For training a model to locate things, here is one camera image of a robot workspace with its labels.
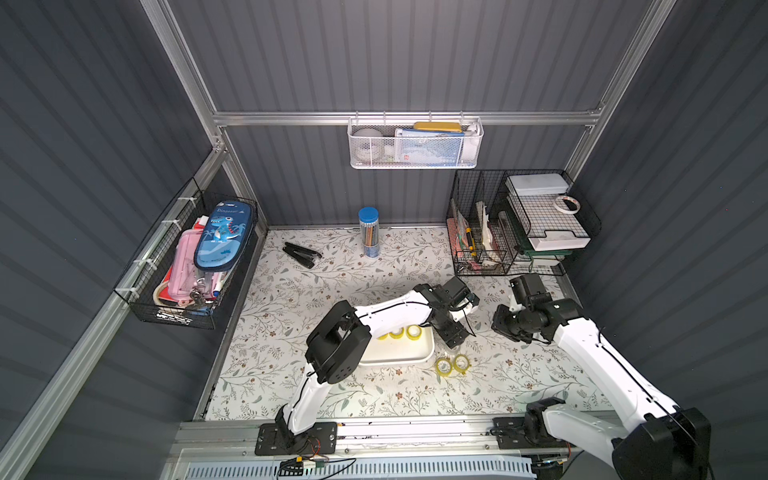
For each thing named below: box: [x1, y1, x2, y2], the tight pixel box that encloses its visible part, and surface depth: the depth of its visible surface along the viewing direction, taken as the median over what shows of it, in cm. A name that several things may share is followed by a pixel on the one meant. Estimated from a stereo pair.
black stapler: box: [282, 242, 323, 269], surface depth 111 cm
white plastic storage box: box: [359, 326, 435, 366], surface depth 91 cm
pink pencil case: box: [168, 229, 203, 307], surface depth 70 cm
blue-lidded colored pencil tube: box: [358, 207, 380, 259], surface depth 104 cm
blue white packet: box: [395, 128, 465, 167], surface depth 88 cm
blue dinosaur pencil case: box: [194, 201, 254, 272], surface depth 71 cm
